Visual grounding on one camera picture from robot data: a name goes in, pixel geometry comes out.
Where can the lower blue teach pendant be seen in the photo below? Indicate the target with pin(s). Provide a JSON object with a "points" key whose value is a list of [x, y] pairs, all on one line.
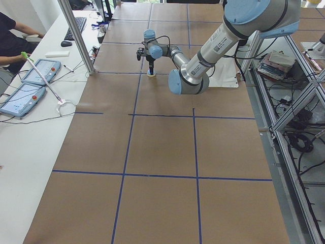
{"points": [[23, 99]]}

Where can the blue teach pendant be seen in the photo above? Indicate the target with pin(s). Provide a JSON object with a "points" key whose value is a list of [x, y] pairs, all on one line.
{"points": [[23, 99], [48, 69]]}

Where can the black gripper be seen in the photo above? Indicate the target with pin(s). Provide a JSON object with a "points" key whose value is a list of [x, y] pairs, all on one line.
{"points": [[151, 60]]}

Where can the stack of books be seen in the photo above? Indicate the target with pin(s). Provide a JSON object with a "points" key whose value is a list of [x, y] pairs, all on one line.
{"points": [[276, 65]]}

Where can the seated person in black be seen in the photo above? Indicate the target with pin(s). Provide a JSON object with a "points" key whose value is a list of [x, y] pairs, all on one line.
{"points": [[12, 46]]}

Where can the aluminium side frame rail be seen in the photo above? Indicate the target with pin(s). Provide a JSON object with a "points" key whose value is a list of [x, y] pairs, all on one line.
{"points": [[290, 114]]}

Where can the white foam block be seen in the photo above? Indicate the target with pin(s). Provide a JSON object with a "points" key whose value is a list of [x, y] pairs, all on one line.
{"points": [[57, 54]]}

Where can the upper blue teach pendant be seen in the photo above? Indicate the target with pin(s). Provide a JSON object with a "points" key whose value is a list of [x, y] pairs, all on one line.
{"points": [[48, 69]]}

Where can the green handled reacher stick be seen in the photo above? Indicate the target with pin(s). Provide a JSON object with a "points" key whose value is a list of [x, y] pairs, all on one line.
{"points": [[60, 100]]}

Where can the black computer mouse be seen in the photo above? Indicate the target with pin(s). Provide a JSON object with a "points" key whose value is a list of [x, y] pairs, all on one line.
{"points": [[66, 43]]}

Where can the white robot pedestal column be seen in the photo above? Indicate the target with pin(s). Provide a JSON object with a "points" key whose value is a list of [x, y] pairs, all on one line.
{"points": [[223, 74]]}

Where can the white blue call bell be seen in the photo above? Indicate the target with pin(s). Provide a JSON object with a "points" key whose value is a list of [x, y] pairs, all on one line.
{"points": [[151, 74]]}

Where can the aluminium frame post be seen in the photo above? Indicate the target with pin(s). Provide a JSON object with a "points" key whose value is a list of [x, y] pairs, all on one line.
{"points": [[69, 16]]}

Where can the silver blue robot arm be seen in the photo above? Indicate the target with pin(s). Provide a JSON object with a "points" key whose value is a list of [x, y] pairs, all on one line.
{"points": [[241, 19]]}

